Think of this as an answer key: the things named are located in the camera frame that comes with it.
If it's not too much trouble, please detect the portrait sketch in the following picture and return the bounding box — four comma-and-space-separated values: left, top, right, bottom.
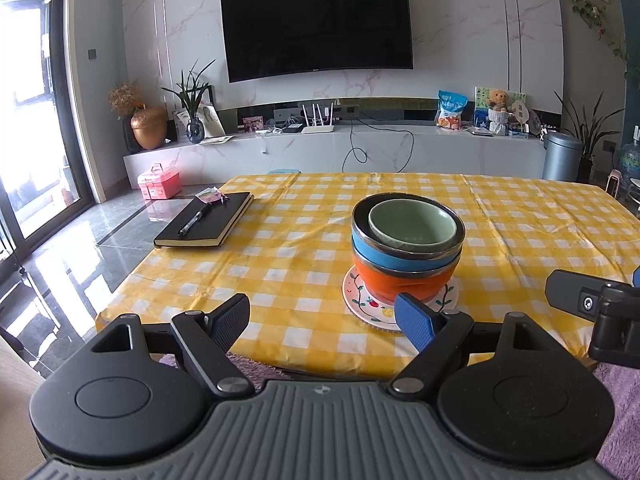
192, 104, 224, 137

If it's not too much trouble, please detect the white marble TV cabinet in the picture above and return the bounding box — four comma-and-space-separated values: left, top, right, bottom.
123, 122, 549, 191

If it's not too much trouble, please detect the green picture book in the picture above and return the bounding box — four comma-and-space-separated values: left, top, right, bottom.
473, 86, 529, 131

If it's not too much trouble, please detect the trailing vine plant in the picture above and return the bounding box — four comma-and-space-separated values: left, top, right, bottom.
569, 0, 640, 82

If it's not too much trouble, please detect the glass sliding door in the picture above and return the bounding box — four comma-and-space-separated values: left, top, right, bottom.
0, 0, 97, 262

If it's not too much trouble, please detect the green ceramic bowl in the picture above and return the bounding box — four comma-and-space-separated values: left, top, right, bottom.
368, 198, 460, 257

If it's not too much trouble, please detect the green plant in glass vase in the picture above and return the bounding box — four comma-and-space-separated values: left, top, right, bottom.
160, 58, 217, 145

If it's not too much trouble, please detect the blue steel bowl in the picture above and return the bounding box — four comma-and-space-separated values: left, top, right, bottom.
350, 192, 466, 276

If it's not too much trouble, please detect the purple shaggy rug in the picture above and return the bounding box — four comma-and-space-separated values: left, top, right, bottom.
159, 351, 640, 474

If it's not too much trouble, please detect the round paper fan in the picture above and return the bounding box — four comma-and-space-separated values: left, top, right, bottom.
509, 97, 532, 125

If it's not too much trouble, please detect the pink storage box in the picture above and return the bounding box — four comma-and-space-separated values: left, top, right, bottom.
137, 162, 182, 200

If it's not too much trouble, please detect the tall-leaf potted plant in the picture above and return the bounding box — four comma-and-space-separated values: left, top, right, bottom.
553, 90, 626, 184

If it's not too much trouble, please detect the yellow checked tablecloth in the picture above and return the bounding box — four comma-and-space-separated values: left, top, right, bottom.
95, 172, 640, 382

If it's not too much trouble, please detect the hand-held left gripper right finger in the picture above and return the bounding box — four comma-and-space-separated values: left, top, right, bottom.
386, 291, 552, 397

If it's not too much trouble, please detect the orange steel bowl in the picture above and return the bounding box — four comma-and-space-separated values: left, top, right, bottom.
352, 249, 459, 307

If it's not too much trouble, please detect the black pen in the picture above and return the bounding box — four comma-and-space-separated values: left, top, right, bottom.
178, 207, 214, 237

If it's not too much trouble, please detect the blue snack bag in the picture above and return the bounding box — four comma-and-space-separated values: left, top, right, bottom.
435, 90, 470, 131

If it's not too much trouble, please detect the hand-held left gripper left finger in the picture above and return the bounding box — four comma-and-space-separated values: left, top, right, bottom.
91, 292, 257, 399

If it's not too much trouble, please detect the black television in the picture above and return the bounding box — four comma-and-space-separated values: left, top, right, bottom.
219, 0, 416, 84

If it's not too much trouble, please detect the black cable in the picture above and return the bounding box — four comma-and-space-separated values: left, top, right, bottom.
341, 109, 416, 174

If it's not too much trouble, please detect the clear glass plate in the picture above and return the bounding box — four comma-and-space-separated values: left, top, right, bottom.
342, 263, 460, 335

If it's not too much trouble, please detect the white router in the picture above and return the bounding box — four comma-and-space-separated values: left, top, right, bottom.
301, 102, 336, 135

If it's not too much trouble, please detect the blue water bottle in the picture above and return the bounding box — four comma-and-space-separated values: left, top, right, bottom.
618, 124, 640, 176

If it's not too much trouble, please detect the grey trash can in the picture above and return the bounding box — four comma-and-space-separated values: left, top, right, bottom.
542, 131, 585, 182

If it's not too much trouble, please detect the pink candy wrapper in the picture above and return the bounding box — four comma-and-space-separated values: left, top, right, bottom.
195, 187, 231, 206

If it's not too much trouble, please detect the dried flower bouquet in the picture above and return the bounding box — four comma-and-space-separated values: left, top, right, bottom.
108, 79, 144, 119

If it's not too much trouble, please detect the black notebook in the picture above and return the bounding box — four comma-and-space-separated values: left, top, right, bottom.
153, 191, 255, 250

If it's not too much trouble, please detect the gold acorn vase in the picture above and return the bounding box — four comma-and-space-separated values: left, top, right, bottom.
130, 105, 168, 151

